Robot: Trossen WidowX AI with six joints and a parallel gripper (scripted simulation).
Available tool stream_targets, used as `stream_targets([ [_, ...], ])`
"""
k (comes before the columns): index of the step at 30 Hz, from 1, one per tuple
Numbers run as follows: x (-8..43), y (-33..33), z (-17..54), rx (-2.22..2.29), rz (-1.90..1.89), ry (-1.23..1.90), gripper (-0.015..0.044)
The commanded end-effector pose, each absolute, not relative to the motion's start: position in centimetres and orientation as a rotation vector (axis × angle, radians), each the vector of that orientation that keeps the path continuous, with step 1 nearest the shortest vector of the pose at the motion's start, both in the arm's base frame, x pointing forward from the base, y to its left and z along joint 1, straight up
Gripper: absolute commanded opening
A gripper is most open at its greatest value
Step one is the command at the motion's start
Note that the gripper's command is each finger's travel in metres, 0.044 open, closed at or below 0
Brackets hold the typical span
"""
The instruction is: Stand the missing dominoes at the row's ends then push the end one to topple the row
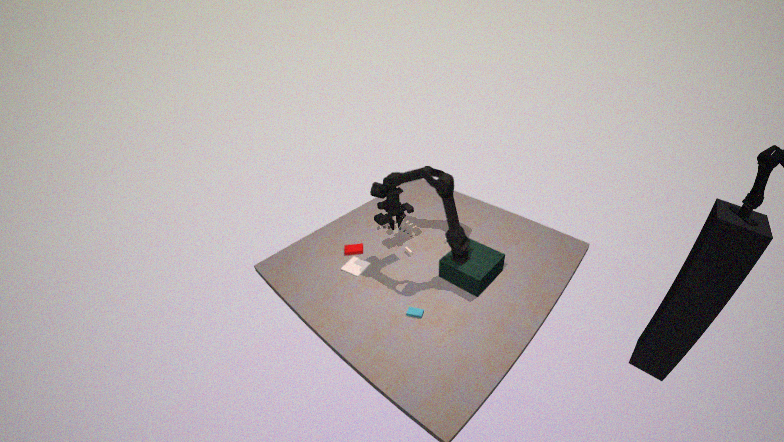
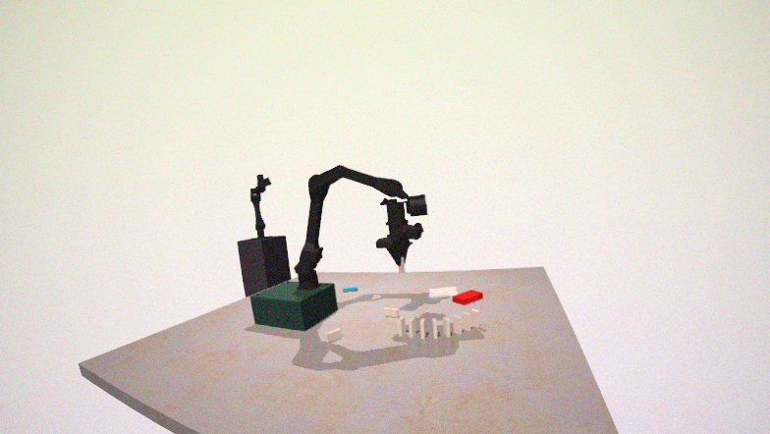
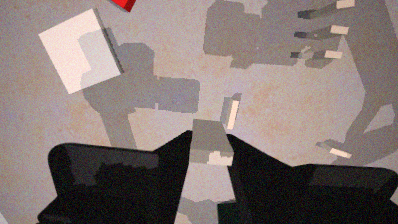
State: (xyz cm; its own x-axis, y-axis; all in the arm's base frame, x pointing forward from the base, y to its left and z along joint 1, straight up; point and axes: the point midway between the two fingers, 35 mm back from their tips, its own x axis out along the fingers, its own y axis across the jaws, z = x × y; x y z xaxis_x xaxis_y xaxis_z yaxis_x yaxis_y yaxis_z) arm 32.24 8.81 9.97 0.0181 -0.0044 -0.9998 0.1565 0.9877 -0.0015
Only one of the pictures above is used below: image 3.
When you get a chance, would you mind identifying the red rectangular block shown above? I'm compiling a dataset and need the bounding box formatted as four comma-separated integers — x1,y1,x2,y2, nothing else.
112,0,136,12

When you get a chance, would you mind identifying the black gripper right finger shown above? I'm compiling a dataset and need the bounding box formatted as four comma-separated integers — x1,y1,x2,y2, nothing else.
226,134,398,224

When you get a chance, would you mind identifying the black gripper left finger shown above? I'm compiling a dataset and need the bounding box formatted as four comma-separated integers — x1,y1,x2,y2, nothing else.
48,130,193,224

